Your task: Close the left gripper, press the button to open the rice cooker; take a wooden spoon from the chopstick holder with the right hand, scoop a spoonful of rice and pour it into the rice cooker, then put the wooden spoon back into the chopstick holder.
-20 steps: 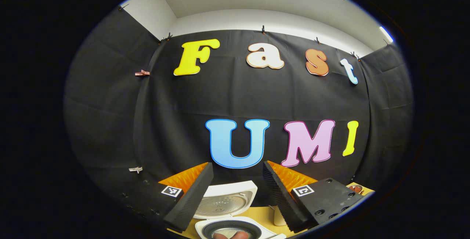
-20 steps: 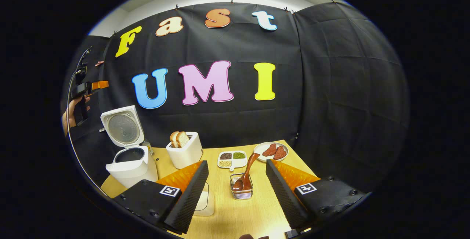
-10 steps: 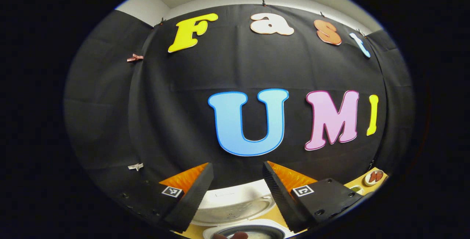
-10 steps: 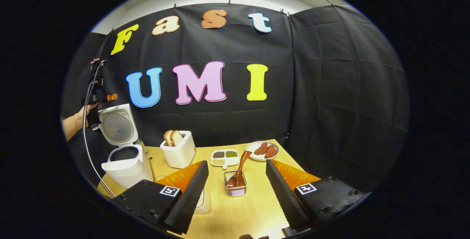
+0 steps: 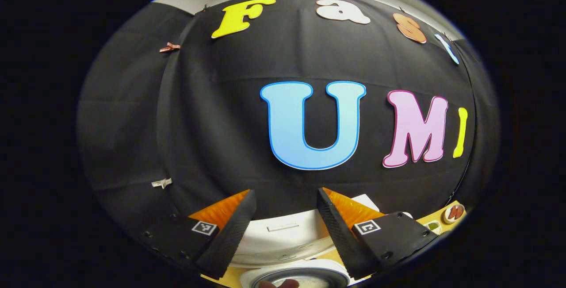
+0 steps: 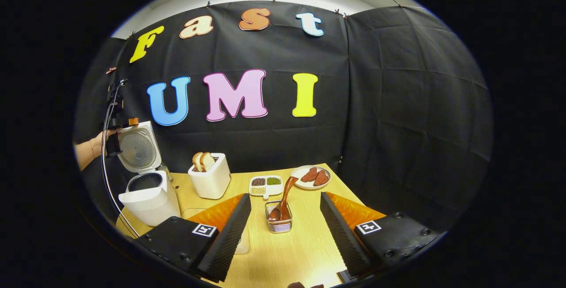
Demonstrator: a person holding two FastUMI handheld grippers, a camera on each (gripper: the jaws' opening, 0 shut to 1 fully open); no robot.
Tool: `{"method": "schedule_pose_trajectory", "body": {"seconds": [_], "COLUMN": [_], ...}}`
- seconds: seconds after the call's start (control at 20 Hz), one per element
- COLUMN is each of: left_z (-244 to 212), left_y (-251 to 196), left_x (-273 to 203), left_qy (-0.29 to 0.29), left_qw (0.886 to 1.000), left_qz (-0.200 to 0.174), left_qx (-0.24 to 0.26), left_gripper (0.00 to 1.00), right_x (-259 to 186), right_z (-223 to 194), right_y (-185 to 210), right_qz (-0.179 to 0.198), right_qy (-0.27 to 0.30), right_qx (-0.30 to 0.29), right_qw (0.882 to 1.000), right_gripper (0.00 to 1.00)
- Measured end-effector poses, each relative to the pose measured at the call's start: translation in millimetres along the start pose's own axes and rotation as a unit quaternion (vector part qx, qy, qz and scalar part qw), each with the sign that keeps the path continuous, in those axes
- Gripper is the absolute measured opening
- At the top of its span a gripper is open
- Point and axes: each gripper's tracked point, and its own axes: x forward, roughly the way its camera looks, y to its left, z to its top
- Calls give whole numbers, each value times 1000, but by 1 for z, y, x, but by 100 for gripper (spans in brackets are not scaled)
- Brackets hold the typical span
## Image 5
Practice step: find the white divided bean dish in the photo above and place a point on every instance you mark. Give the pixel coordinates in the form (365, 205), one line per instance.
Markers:
(433, 227)

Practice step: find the copper cloth clip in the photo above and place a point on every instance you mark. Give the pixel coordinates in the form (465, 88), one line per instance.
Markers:
(170, 48)

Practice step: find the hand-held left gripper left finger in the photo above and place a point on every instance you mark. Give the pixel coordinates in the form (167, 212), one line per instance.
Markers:
(232, 235)

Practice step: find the red meat slice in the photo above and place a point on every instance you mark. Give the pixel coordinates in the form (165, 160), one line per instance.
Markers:
(458, 211)
(451, 213)

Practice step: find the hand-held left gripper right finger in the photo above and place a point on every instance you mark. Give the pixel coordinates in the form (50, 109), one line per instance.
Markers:
(336, 232)

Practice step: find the round white plate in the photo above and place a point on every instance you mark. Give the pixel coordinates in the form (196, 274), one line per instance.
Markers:
(446, 219)

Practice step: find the white rice cooker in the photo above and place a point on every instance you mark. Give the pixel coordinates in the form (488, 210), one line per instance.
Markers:
(287, 243)

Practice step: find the white cloth clip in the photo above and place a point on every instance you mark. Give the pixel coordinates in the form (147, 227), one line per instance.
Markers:
(161, 183)

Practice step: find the black backdrop cloth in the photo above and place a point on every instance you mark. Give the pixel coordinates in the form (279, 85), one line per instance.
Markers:
(199, 124)

